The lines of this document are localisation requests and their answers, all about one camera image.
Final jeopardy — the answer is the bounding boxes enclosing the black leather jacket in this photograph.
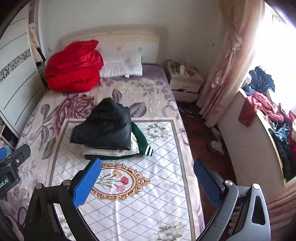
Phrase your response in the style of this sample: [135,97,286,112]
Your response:
[70,97,132,150]

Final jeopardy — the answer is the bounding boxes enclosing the clothes pile by window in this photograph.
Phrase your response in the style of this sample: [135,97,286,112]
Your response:
[238,66,295,181]

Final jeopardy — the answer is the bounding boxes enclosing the cream cabinet by window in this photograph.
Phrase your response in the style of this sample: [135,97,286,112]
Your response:
[217,90,295,204]

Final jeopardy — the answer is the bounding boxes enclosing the white slippers on floor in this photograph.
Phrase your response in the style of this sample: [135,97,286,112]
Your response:
[209,128,224,156]

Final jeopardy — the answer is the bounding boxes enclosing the cream fleece garment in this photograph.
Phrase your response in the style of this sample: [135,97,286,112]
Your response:
[82,133,139,157]

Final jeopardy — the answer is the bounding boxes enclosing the white wardrobe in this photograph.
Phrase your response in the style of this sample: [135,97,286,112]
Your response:
[0,4,46,137]

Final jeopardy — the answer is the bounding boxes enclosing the green knit garment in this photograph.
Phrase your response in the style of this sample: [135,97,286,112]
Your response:
[84,122,154,160]

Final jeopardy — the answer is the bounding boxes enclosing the red quilt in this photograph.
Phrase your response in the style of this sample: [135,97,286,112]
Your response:
[45,40,104,93]

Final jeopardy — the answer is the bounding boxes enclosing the white nightstand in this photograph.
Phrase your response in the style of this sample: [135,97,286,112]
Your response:
[166,60,205,102]

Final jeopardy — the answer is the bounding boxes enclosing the white pillow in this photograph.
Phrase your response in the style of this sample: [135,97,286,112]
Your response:
[99,54,143,78]

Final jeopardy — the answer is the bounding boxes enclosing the pink curtain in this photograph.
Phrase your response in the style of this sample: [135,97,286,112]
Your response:
[197,1,265,128]

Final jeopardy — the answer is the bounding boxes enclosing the white headboard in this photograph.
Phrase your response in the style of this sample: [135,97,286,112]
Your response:
[57,24,168,64]

